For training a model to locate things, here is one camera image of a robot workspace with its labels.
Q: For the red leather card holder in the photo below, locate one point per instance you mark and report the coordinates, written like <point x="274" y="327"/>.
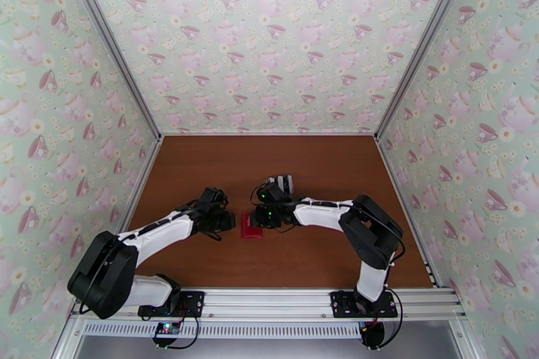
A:
<point x="250" y="230"/>

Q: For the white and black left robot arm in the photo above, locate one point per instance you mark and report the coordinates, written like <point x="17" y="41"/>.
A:
<point x="160" y="231"/>

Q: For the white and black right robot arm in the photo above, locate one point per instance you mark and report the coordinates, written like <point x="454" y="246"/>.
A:
<point x="316" y="214"/>

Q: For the circuit board with green light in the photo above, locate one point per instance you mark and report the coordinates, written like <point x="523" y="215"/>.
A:
<point x="166" y="329"/>

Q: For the black round controller box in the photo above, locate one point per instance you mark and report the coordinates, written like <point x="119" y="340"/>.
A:
<point x="372" y="334"/>

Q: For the aluminium table side rail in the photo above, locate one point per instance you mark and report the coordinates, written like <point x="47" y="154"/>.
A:
<point x="396" y="185"/>
<point x="141" y="185"/>

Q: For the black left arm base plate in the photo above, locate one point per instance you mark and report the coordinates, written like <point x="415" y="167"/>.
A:
<point x="191" y="303"/>

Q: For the aluminium front frame rail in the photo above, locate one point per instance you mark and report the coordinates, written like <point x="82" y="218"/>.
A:
<point x="269" y="303"/>

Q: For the aluminium table back rail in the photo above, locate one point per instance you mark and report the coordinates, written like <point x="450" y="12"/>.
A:
<point x="269" y="134"/>

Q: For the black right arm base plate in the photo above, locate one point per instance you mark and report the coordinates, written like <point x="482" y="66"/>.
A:
<point x="341" y="303"/>

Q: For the aluminium corner post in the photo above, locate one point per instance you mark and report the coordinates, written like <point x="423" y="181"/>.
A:
<point x="110" y="40"/>
<point x="425" y="40"/>

